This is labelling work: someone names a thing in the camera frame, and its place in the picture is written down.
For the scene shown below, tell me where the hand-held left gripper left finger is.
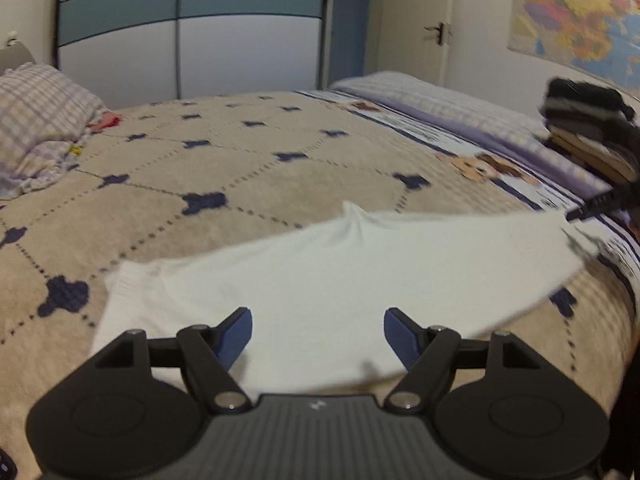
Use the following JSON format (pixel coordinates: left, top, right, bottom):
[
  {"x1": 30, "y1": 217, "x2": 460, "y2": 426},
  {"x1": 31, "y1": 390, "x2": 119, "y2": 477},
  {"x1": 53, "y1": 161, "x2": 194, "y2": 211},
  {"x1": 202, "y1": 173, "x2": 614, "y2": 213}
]
[{"x1": 92, "y1": 306, "x2": 253, "y2": 413}]

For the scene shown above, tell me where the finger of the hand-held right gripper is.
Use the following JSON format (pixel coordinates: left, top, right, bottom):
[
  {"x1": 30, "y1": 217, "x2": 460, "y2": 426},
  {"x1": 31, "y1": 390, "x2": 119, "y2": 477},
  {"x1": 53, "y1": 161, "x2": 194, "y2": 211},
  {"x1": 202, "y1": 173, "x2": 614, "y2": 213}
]
[{"x1": 565, "y1": 180, "x2": 640, "y2": 223}]

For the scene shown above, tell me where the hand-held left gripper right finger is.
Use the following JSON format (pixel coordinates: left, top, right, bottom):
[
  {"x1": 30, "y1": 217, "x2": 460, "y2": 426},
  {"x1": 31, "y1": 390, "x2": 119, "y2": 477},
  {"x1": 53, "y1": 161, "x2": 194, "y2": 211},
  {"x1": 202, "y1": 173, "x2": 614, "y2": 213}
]
[{"x1": 384, "y1": 307, "x2": 548, "y2": 412}]

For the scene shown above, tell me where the white long-sleeve shirt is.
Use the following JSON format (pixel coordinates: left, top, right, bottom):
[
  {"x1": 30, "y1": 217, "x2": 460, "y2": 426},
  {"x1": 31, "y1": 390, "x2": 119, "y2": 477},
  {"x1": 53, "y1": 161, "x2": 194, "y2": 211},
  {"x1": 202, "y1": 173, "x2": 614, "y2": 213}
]
[{"x1": 92, "y1": 200, "x2": 601, "y2": 396}]

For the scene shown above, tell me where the stack of folded clothes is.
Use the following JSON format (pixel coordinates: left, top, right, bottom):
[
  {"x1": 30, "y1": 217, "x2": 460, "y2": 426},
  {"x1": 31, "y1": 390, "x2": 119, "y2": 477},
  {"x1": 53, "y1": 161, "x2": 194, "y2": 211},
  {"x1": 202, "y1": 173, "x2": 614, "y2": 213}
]
[{"x1": 537, "y1": 76, "x2": 640, "y2": 186}]

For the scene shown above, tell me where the beige patterned blanket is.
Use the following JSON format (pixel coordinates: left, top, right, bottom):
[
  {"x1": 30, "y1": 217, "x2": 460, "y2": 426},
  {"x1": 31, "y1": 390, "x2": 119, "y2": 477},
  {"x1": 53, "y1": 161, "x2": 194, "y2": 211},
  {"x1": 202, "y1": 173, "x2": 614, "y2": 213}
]
[{"x1": 0, "y1": 92, "x2": 640, "y2": 480}]

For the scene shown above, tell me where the purple plaid quilt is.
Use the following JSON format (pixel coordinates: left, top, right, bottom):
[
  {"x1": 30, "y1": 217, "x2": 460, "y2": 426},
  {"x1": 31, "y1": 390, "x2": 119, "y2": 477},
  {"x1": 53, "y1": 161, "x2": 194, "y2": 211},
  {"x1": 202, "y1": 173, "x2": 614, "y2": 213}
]
[{"x1": 327, "y1": 71, "x2": 616, "y2": 201}]

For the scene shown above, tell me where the pink cloth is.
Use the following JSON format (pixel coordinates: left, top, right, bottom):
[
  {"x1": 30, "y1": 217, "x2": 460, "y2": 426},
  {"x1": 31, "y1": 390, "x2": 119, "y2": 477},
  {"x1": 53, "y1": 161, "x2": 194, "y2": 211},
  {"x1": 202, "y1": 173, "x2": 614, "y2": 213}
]
[{"x1": 87, "y1": 112, "x2": 123, "y2": 133}]

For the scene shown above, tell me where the cream room door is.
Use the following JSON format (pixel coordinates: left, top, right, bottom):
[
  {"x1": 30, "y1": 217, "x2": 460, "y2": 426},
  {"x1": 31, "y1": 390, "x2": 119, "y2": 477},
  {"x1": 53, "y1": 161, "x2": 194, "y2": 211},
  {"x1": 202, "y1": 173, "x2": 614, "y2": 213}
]
[{"x1": 370, "y1": 0, "x2": 456, "y2": 86}]

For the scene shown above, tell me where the white and teal wardrobe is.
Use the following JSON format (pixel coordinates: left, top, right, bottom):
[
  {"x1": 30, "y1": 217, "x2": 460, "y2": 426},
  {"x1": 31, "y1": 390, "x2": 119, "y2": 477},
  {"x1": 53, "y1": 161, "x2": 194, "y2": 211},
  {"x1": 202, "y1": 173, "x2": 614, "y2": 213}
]
[{"x1": 52, "y1": 0, "x2": 333, "y2": 111}]

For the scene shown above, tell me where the purple plaid pillow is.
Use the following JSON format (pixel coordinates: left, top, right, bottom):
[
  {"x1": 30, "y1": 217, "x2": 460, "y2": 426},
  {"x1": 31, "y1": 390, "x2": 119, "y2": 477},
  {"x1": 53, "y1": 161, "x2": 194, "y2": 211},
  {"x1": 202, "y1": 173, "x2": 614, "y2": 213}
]
[{"x1": 0, "y1": 62, "x2": 108, "y2": 201}]

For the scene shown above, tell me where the grey upholstered headboard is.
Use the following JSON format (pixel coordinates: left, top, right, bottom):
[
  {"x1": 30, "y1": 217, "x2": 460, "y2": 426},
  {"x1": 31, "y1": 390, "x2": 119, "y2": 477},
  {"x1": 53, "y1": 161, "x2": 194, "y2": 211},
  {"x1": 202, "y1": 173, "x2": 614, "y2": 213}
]
[{"x1": 0, "y1": 42, "x2": 36, "y2": 76}]

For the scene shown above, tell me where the colourful wall map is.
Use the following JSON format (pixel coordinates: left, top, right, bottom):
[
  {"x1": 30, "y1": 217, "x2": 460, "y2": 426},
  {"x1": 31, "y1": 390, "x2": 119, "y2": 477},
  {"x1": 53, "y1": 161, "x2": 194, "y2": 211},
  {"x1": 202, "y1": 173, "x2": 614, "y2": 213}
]
[{"x1": 507, "y1": 0, "x2": 640, "y2": 98}]

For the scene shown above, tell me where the dark door handle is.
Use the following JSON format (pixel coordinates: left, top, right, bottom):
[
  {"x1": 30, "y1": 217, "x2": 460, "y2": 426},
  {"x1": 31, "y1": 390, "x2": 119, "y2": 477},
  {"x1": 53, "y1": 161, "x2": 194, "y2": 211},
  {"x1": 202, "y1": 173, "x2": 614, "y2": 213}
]
[{"x1": 424, "y1": 21, "x2": 451, "y2": 46}]

